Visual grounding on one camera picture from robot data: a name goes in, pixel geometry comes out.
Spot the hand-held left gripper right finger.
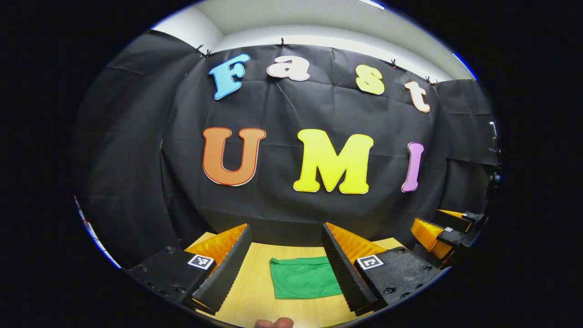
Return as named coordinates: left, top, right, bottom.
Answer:
left=321, top=222, right=442, bottom=316

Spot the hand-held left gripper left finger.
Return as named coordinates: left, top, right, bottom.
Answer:
left=128, top=223, right=253, bottom=316

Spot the green T-shirt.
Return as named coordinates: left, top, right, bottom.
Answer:
left=269, top=256, right=343, bottom=300

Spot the white and blue panel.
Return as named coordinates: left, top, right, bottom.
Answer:
left=73, top=196, right=121, bottom=269

